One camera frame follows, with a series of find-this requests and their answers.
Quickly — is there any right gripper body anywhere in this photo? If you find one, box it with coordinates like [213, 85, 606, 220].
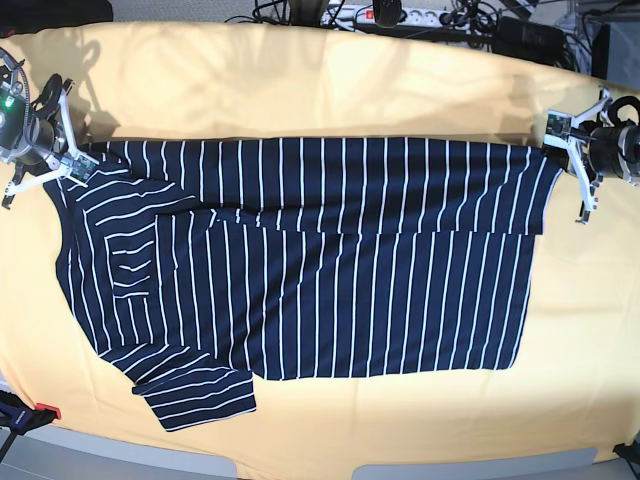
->
[24, 118, 67, 165]

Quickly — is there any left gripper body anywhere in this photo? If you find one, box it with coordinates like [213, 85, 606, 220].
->
[579, 119, 623, 176]

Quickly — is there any navy white striped T-shirt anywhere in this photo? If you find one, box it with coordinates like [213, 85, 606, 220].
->
[45, 137, 561, 432]

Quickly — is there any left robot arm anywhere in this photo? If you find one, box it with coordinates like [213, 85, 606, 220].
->
[578, 95, 639, 186]

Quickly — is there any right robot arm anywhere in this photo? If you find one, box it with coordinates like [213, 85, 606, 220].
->
[1, 50, 67, 170]

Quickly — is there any black computer tower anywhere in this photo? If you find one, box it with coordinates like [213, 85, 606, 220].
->
[591, 17, 611, 80]

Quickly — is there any yellow table cloth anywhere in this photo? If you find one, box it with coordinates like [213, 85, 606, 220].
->
[1, 22, 639, 479]

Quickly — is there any black power adapter box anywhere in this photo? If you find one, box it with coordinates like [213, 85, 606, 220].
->
[492, 17, 566, 59]

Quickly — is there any blue red table clamp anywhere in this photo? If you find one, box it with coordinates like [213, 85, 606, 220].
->
[0, 390, 61, 459]

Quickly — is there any white power strip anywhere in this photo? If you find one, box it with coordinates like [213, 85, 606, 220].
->
[320, 3, 495, 33]

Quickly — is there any black clamp right corner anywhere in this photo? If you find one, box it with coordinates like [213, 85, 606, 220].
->
[613, 440, 640, 465]

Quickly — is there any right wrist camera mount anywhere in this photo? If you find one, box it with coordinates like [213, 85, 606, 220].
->
[1, 70, 98, 209]

